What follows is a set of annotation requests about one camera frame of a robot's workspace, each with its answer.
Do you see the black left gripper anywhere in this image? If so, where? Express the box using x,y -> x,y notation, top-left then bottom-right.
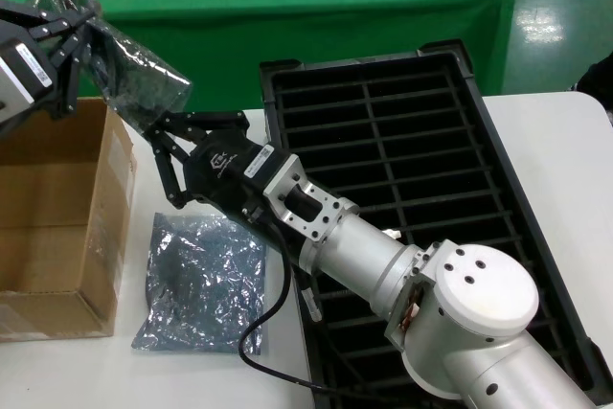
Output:
0,0 -> 102,119

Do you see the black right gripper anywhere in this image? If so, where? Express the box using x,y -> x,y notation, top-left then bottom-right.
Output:
151,111 -> 294,218

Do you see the silver antistatic bag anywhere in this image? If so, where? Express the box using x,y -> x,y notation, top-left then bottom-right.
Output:
23,0 -> 195,137

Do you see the open brown cardboard box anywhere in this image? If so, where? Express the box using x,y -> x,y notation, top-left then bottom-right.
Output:
0,96 -> 138,344

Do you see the black slotted plastic container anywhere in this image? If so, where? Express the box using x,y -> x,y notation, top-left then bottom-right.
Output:
258,38 -> 604,405

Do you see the flat empty antistatic bag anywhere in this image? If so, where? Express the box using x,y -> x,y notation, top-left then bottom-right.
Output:
131,210 -> 268,357

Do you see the green cloth covered table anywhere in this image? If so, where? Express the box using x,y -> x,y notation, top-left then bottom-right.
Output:
0,0 -> 516,113

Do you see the person in dark clothing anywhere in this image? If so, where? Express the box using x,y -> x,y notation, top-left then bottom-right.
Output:
572,52 -> 613,128

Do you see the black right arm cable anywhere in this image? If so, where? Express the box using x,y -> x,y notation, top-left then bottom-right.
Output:
237,215 -> 346,394

